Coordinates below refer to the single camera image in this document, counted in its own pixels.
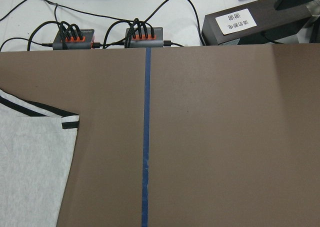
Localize grey cartoon print t-shirt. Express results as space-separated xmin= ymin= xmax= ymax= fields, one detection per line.
xmin=0 ymin=91 xmax=80 ymax=227

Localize lower orange usb hub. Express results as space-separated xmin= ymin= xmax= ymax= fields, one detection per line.
xmin=124 ymin=18 xmax=173 ymax=48

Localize orange usb hub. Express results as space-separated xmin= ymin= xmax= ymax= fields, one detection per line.
xmin=52 ymin=21 xmax=95 ymax=50
xmin=124 ymin=18 xmax=173 ymax=48

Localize upper orange usb hub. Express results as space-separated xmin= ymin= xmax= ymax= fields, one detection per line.
xmin=52 ymin=21 xmax=95 ymax=50

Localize dark box with label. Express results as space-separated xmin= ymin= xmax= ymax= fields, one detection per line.
xmin=201 ymin=0 xmax=311 ymax=46

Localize black camera stand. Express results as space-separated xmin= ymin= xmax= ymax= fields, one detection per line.
xmin=274 ymin=0 xmax=320 ymax=44

